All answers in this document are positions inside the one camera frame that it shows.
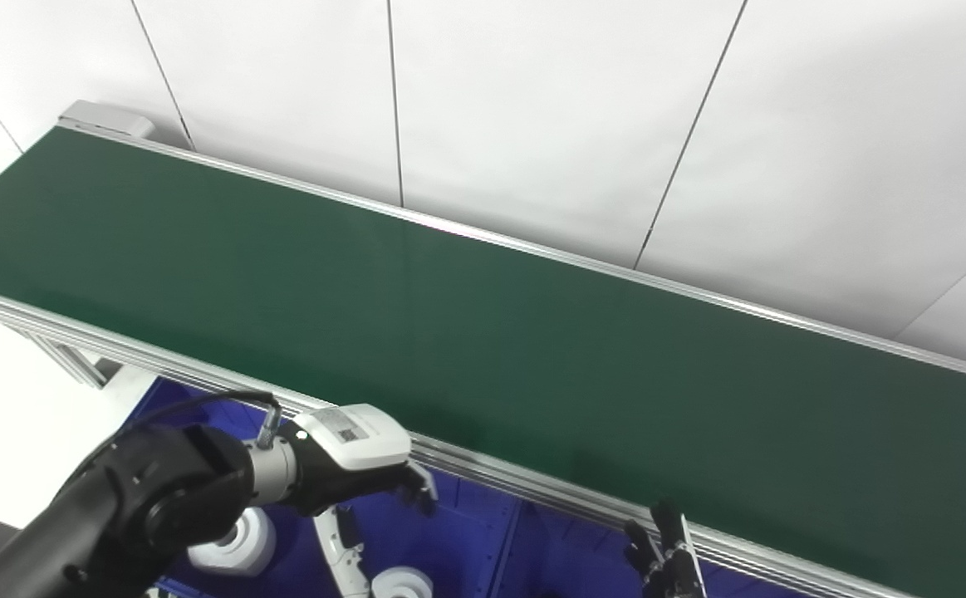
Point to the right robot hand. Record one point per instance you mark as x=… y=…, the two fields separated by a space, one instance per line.
x=669 y=565

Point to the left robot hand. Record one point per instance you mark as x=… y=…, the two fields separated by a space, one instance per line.
x=350 y=453

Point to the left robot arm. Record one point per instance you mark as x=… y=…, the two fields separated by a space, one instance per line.
x=142 y=507

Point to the blue plastic bin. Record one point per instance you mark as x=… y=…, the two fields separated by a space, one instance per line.
x=466 y=536
x=574 y=561

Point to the green conveyor belt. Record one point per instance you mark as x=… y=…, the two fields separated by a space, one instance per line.
x=532 y=349
x=532 y=482

